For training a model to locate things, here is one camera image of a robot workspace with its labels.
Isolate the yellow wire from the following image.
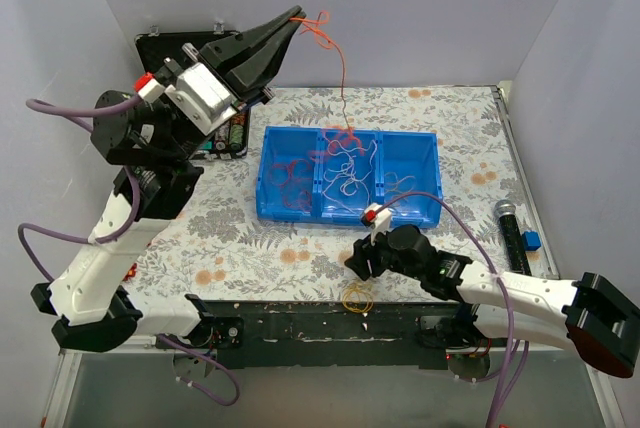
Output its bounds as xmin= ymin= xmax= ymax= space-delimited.
xmin=341 ymin=283 xmax=374 ymax=314

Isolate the brown wire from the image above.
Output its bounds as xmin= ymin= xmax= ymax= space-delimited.
xmin=383 ymin=172 xmax=418 ymax=198

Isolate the white wire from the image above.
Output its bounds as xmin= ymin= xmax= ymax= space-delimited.
xmin=321 ymin=137 xmax=379 ymax=214

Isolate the blue three-compartment bin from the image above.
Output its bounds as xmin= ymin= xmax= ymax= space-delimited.
xmin=256 ymin=126 xmax=442 ymax=228

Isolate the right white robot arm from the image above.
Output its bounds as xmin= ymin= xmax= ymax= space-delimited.
xmin=346 ymin=225 xmax=639 ymax=379

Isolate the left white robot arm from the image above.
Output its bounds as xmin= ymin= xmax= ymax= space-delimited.
xmin=31 ymin=6 xmax=306 ymax=353

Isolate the black poker chip case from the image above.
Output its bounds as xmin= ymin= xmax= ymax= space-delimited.
xmin=134 ymin=25 xmax=251 ymax=161

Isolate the black microphone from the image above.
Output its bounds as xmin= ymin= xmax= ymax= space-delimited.
xmin=494 ymin=200 xmax=532 ymax=276

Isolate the floral table mat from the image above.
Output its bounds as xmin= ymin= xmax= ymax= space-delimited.
xmin=125 ymin=86 xmax=536 ymax=301

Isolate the small blue block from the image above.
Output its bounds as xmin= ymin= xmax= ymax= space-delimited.
xmin=521 ymin=231 xmax=542 ymax=252

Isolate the small red white toy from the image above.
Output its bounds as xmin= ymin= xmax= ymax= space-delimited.
xmin=123 ymin=263 xmax=137 ymax=281

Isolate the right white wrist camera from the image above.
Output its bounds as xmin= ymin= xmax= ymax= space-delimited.
xmin=360 ymin=203 xmax=392 ymax=245

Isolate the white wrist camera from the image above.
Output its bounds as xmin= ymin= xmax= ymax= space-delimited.
xmin=134 ymin=43 xmax=238 ymax=135
xmin=360 ymin=203 xmax=392 ymax=245

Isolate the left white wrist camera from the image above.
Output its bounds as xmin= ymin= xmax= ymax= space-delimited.
xmin=134 ymin=43 xmax=238 ymax=135

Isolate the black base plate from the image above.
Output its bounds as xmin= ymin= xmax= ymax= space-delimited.
xmin=155 ymin=300 xmax=513 ymax=372

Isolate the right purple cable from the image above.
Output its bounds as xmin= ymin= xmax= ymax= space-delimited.
xmin=379 ymin=190 xmax=530 ymax=428

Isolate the purple cable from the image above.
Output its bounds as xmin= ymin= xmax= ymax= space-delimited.
xmin=17 ymin=97 xmax=241 ymax=407
xmin=379 ymin=190 xmax=530 ymax=428

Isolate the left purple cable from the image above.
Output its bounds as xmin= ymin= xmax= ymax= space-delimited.
xmin=17 ymin=97 xmax=241 ymax=407

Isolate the aluminium frame rail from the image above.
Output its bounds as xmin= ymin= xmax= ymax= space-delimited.
xmin=41 ymin=343 xmax=624 ymax=427

